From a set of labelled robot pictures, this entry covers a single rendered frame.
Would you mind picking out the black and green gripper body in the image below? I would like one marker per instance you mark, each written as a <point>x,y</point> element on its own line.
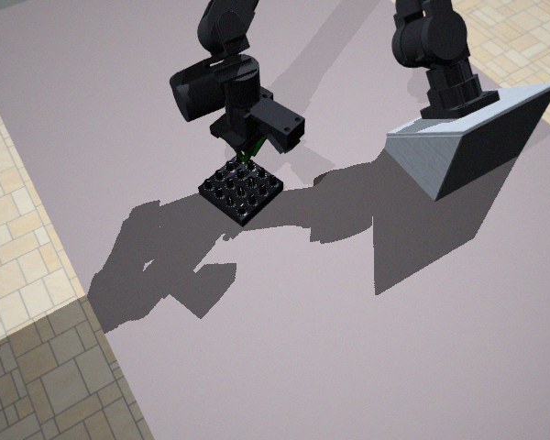
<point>222,128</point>

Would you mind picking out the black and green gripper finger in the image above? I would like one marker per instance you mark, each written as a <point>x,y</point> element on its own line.
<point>258,146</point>
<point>247,155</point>

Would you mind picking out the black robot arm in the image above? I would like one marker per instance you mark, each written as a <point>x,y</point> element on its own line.
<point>439,37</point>

